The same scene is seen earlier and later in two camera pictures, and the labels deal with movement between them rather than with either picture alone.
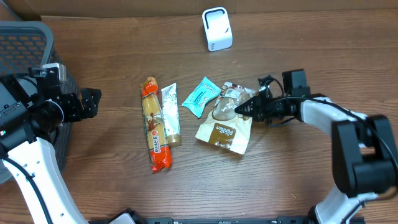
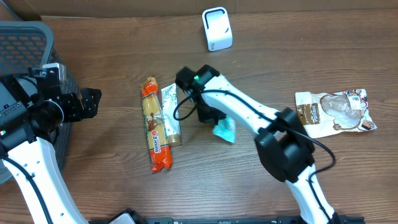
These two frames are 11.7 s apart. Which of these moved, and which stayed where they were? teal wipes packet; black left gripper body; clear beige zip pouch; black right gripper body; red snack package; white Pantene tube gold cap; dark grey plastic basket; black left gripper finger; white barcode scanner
Moved: black right gripper body; teal wipes packet; clear beige zip pouch
Stayed: black left gripper body; black left gripper finger; dark grey plastic basket; red snack package; white barcode scanner; white Pantene tube gold cap
